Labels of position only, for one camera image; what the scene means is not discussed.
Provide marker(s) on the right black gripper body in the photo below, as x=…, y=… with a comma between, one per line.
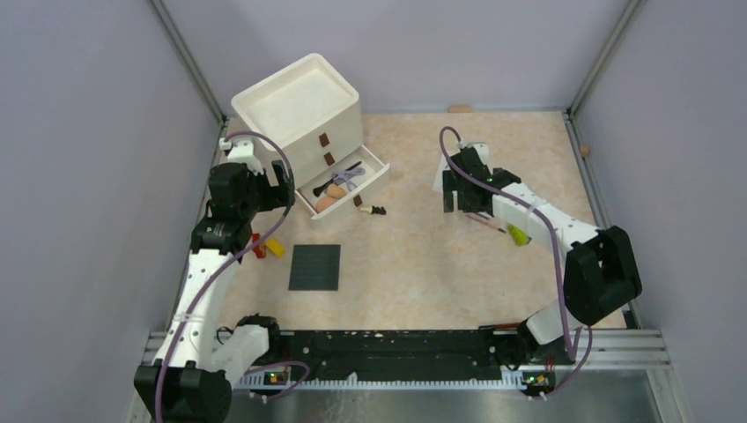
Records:
x=451, y=185

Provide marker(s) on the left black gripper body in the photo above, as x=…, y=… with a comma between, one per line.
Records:
x=262, y=196

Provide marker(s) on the false eyelashes card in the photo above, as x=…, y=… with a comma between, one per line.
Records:
x=437, y=180

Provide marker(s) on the white bottom drawer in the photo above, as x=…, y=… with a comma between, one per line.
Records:
x=368, y=192

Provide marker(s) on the black makeup brush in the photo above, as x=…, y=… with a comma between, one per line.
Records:
x=318, y=190

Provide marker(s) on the round peach powder puff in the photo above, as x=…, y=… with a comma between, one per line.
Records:
x=324, y=203

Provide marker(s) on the green blue toy brick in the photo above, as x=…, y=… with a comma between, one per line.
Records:
x=519, y=238

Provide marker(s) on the purple eyelash curler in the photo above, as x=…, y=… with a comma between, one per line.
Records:
x=347, y=177

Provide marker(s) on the white drawer organizer cabinet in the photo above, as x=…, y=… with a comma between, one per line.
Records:
x=309, y=110

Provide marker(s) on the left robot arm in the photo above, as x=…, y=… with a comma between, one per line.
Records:
x=190, y=379

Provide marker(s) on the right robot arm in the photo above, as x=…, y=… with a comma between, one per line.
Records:
x=595, y=268

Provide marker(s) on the pink spoolie brush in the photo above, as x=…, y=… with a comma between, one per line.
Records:
x=486, y=222

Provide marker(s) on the yellow toy block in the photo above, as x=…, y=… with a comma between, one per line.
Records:
x=275, y=247

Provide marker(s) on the red owl toy block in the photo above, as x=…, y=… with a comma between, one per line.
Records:
x=260, y=249

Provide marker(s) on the dark grey studded baseplate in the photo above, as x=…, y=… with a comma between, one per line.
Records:
x=315, y=268

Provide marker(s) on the wooden block at wall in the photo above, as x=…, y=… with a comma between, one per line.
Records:
x=460, y=109

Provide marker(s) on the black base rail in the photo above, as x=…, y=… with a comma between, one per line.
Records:
x=411, y=355

